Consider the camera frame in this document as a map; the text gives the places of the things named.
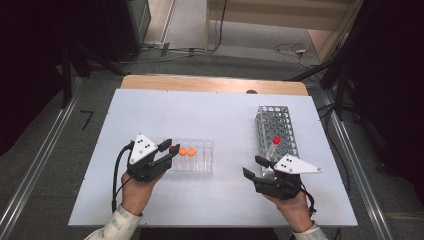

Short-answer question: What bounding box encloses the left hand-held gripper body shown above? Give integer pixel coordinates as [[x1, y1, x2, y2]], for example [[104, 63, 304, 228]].
[[126, 133, 167, 183]]

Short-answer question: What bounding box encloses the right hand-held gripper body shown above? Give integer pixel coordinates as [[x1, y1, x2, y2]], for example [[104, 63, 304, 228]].
[[253, 153, 323, 201]]

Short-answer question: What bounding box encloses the orange-capped test tube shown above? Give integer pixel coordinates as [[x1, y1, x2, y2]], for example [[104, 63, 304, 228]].
[[178, 147, 188, 169], [186, 147, 197, 169]]

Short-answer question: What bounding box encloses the clear plastic tube rack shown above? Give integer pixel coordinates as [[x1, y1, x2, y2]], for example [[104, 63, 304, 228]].
[[165, 138, 214, 175]]

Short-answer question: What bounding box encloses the metal test tube rack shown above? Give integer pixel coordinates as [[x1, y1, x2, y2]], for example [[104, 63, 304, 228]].
[[254, 105, 300, 178]]

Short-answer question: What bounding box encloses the person's right hand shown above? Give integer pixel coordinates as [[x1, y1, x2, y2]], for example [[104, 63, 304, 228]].
[[263, 191, 316, 233]]

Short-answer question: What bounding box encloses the person's left hand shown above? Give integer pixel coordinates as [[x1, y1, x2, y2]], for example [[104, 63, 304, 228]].
[[120, 171, 165, 217]]

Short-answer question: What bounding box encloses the wooden table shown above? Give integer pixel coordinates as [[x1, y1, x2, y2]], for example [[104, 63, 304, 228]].
[[119, 74, 309, 97]]

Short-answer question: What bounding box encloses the black metal stand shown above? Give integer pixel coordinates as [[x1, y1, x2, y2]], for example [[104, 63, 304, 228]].
[[59, 42, 129, 110], [289, 54, 356, 122]]

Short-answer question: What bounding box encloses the black cabinet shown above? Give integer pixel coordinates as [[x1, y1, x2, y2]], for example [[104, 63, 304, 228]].
[[102, 0, 152, 63]]

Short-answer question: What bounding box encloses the dark curtain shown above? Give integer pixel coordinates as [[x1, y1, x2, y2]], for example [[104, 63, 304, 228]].
[[0, 0, 109, 158], [344, 0, 424, 204]]

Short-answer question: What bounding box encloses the wooden furniture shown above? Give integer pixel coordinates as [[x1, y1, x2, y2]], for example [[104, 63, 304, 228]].
[[204, 0, 365, 63]]

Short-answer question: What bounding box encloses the left hand-held gripper cable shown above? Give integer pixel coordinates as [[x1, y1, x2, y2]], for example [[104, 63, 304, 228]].
[[111, 141, 135, 213]]

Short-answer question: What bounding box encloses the hand-held gripper cable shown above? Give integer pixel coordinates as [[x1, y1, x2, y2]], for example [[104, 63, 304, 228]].
[[111, 141, 135, 213], [299, 185, 318, 216]]

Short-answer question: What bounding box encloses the right hand-held gripper cable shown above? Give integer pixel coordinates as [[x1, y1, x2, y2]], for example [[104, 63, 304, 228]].
[[299, 185, 318, 216]]

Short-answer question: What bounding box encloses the black cable beside table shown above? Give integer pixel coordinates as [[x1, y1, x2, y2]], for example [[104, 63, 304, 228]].
[[317, 102, 352, 194]]

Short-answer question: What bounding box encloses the aluminium floor rail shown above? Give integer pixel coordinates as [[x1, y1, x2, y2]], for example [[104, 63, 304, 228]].
[[0, 77, 83, 236], [320, 89, 395, 240]]

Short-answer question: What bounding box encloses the white floor cable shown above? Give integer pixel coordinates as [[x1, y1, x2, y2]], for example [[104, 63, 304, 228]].
[[273, 42, 314, 68]]

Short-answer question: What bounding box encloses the black floor cable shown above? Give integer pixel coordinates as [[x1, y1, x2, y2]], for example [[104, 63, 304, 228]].
[[205, 0, 230, 55]]

